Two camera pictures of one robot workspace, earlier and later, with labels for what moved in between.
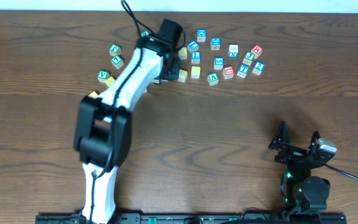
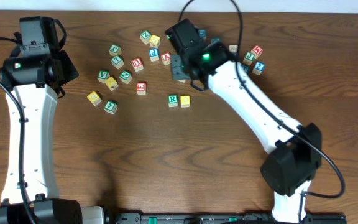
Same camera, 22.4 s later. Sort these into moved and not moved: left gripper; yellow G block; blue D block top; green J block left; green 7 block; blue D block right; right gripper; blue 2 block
Moved: left gripper; right gripper
Not moved: green J block left; blue 2 block; yellow G block; green 7 block; blue D block right; blue D block top
